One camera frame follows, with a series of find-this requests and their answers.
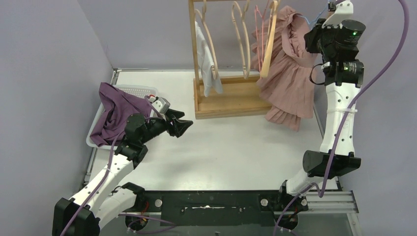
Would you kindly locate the purple garment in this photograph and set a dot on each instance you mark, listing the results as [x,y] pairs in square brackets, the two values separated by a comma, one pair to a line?
[118,105]

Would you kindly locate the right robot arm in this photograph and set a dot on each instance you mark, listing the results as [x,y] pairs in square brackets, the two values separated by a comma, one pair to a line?
[343,82]

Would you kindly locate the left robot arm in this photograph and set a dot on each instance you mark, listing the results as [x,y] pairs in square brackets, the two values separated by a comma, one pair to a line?
[93,207]

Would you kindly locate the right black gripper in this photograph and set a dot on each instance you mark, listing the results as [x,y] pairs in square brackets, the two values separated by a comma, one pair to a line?
[312,37]

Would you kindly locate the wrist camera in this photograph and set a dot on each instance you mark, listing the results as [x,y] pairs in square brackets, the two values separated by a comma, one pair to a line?
[341,10]
[159,103]

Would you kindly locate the pink wire hanger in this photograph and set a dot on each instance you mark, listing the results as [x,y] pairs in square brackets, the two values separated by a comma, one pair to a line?
[259,17]

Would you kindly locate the pink garment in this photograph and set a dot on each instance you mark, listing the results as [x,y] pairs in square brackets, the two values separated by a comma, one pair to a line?
[288,88]

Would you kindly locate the wooden hanger rack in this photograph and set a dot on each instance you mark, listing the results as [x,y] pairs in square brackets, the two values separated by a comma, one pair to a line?
[240,97]

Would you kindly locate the white plastic basket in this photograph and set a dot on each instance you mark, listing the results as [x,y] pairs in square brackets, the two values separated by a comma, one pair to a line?
[139,91]

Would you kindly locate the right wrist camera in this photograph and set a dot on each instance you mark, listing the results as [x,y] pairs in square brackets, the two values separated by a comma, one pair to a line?
[341,10]

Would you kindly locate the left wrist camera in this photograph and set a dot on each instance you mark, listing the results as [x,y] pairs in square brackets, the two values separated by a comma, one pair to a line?
[159,103]

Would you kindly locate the white skirt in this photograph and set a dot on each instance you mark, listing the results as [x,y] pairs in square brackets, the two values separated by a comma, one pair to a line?
[205,63]

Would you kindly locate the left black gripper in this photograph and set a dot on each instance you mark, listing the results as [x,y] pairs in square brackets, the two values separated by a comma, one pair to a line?
[171,122]

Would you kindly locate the thick wooden hanger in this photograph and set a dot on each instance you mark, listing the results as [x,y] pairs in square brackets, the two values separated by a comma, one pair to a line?
[270,41]

